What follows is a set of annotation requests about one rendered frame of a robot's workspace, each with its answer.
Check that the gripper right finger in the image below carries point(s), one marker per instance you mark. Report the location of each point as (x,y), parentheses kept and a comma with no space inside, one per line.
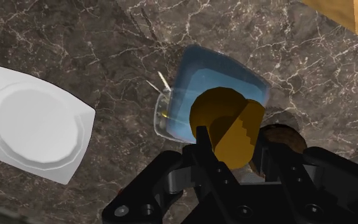
(327,176)

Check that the yellow-brown rounded object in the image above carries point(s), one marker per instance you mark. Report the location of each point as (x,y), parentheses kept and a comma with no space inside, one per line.
(228,124)

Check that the clear glass container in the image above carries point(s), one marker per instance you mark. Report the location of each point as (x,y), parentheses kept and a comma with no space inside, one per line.
(161,114)

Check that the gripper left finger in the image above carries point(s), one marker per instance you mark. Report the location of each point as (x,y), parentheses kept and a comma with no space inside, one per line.
(166,176)

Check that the white square plate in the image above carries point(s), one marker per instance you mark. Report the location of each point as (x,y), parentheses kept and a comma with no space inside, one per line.
(36,124)

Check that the blue square bowl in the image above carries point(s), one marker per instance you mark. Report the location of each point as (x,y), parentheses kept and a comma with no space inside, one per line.
(216,74)

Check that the brown round object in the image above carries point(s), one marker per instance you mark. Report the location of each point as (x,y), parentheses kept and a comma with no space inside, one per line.
(285,138)

